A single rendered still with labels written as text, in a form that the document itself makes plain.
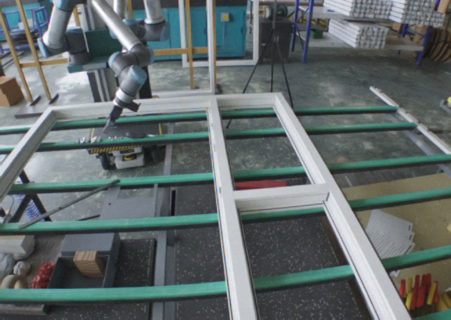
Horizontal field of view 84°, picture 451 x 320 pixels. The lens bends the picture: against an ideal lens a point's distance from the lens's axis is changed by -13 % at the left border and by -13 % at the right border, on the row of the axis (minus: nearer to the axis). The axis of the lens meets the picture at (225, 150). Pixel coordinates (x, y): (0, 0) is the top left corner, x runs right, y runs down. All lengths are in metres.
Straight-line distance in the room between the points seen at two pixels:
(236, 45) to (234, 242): 4.68
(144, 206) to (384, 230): 1.11
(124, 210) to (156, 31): 1.42
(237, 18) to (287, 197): 4.41
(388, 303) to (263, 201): 0.53
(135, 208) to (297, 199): 0.64
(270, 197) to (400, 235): 0.72
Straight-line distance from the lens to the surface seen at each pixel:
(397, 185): 1.81
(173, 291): 0.93
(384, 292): 0.95
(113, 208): 1.21
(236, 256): 0.90
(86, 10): 2.50
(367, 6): 5.57
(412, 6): 5.71
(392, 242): 1.48
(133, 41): 1.57
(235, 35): 5.31
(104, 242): 1.33
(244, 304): 0.83
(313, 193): 1.13
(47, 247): 1.55
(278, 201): 1.11
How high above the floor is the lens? 1.69
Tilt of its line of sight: 36 degrees down
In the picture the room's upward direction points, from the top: straight up
